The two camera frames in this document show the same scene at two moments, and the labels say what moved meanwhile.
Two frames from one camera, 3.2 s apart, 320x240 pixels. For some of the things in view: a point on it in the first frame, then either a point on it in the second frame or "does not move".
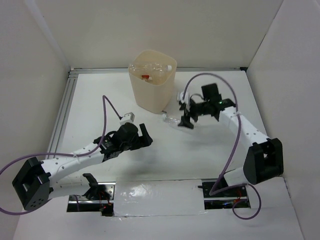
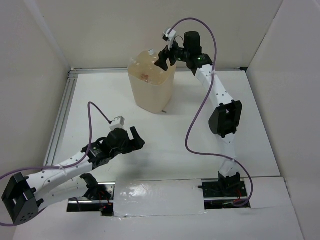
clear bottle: (172, 121) -> (144, 63)
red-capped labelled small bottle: (145, 77) does not move
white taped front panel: (155, 198) does not move
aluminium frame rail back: (178, 68) does not move
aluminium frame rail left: (61, 115) does not move
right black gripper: (185, 119) -> (162, 56)
